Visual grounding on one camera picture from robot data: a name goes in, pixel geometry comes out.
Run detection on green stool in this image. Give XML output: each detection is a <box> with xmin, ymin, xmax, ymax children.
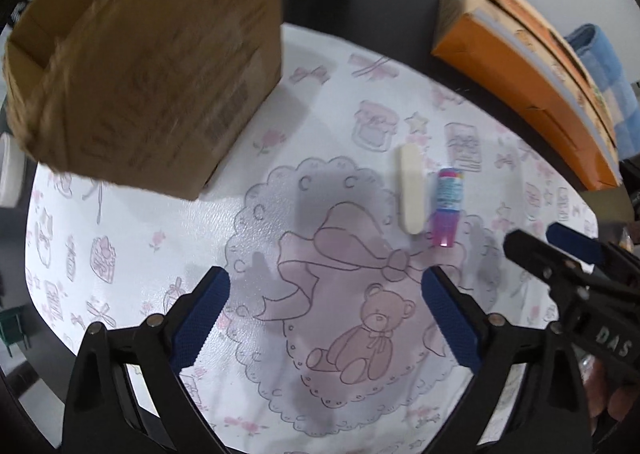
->
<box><xmin>0</xmin><ymin>309</ymin><xmax>31</xmax><ymax>360</ymax></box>

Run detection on purple lip balm tube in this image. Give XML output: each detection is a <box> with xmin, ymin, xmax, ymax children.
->
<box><xmin>429</xmin><ymin>168</ymin><xmax>465</xmax><ymax>249</ymax></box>

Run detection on white printed placemat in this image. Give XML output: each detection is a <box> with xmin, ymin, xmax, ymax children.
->
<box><xmin>22</xmin><ymin>24</ymin><xmax>601</xmax><ymax>454</ymax></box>

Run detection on long orange carton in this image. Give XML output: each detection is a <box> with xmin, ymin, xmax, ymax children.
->
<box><xmin>431</xmin><ymin>0</ymin><xmax>621</xmax><ymax>191</ymax></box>

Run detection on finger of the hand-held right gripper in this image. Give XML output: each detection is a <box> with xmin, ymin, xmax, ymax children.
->
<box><xmin>502</xmin><ymin>229</ymin><xmax>591</xmax><ymax>295</ymax></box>
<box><xmin>546</xmin><ymin>223</ymin><xmax>608</xmax><ymax>265</ymax></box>

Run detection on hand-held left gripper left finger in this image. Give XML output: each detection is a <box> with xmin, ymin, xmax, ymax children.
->
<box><xmin>62</xmin><ymin>265</ymin><xmax>232</xmax><ymax>454</ymax></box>

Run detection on blue checked blanket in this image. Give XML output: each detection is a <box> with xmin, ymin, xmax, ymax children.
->
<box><xmin>565</xmin><ymin>23</ymin><xmax>640</xmax><ymax>155</ymax></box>

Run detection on person's right hand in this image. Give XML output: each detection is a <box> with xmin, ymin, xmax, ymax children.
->
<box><xmin>582</xmin><ymin>356</ymin><xmax>640</xmax><ymax>430</ymax></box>

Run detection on white nail file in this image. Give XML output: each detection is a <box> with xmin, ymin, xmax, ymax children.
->
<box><xmin>395</xmin><ymin>144</ymin><xmax>426</xmax><ymax>235</ymax></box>

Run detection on brown cardboard box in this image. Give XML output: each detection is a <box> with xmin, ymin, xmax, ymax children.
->
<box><xmin>2</xmin><ymin>0</ymin><xmax>285</xmax><ymax>201</ymax></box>

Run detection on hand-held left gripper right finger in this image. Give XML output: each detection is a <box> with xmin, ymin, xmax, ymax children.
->
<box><xmin>421</xmin><ymin>265</ymin><xmax>593</xmax><ymax>454</ymax></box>

